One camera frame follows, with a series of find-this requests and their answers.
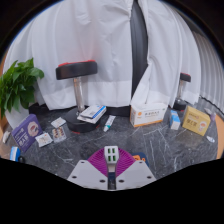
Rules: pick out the black red dumbbell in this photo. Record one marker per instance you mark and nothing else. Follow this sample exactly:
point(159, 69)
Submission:
point(185, 77)
point(76, 70)

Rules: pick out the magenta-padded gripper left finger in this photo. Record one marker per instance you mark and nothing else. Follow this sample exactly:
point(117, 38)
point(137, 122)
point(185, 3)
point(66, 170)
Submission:
point(87, 173)

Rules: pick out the white green tube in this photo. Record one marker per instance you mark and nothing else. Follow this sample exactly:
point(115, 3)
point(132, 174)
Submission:
point(109, 123)

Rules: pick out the flat white blue box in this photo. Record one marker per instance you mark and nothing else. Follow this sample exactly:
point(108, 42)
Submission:
point(92, 113)

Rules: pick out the white orange box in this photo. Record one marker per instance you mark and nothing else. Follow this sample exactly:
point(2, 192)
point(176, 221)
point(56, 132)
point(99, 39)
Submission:
point(148, 115)

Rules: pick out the purple box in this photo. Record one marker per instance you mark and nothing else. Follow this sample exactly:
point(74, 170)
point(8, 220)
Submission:
point(26, 132)

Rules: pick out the small white tube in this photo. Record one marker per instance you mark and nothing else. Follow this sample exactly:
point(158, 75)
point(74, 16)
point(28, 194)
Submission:
point(210, 139)

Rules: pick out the small white packet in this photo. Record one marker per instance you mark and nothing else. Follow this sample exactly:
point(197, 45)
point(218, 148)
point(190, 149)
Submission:
point(6, 137)

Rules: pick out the blister pack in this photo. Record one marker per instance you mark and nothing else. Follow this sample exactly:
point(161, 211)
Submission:
point(59, 134)

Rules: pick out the small blue white box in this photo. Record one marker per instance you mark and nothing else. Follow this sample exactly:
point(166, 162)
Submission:
point(175, 120)

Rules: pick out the small purple bottle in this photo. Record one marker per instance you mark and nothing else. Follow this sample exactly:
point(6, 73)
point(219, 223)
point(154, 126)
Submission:
point(213, 116)

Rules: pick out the white charger block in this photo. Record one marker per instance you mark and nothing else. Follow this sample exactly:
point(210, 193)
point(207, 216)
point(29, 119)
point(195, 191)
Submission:
point(111, 155)

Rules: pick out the green potted plant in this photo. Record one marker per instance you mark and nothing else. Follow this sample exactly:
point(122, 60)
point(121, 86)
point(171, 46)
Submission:
point(16, 83)

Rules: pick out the white curtain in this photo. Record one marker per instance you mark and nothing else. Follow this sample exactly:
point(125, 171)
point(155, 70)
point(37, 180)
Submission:
point(83, 33)
point(166, 50)

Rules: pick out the small white item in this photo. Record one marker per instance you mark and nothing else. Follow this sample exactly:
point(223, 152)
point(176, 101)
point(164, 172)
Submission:
point(207, 111)

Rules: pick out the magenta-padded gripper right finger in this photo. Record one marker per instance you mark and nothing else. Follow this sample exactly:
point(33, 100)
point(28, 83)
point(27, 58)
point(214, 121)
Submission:
point(135, 173)

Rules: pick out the white sachet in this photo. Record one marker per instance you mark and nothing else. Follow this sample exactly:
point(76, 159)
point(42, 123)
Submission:
point(43, 139)

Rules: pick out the yellow box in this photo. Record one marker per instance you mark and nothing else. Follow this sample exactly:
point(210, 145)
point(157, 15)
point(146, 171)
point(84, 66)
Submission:
point(196, 120)

